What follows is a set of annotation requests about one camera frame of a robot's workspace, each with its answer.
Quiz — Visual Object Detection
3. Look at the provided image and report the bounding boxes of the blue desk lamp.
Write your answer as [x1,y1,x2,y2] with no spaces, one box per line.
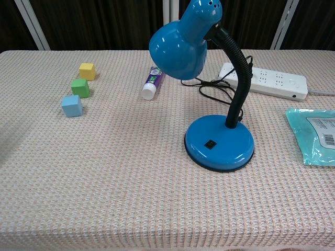
[149,0,255,173]

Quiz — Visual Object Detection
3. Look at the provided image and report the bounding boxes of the purple white toothpaste tube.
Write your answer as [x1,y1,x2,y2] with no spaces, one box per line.
[141,66,166,101]

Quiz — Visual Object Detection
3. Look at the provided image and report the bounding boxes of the beige woven tablecloth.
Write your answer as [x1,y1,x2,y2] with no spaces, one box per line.
[0,49,335,251]

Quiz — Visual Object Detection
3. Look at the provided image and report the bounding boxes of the green cube block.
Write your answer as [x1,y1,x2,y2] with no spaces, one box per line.
[71,78,90,99]

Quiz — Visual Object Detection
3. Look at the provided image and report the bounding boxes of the yellow cube block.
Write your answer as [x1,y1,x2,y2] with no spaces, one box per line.
[79,62,97,81]

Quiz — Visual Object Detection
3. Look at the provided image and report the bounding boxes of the light blue cube block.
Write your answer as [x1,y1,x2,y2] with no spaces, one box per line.
[61,95,83,118]

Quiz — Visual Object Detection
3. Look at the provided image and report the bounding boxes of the white power strip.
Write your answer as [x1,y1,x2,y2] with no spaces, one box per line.
[218,62,308,102]

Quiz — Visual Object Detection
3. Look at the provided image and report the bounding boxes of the teal plastic bag with label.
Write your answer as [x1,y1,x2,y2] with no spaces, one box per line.
[284,107,335,167]

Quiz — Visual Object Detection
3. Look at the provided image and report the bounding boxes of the black lamp power cord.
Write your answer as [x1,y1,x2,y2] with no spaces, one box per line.
[181,55,254,122]

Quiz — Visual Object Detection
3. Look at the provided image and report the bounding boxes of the white frame post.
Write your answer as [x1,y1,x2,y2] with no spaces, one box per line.
[162,0,180,50]
[270,0,300,51]
[20,0,51,51]

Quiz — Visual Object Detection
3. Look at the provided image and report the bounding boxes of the grey power strip cable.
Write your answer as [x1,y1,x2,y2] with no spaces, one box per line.
[306,88,335,95]

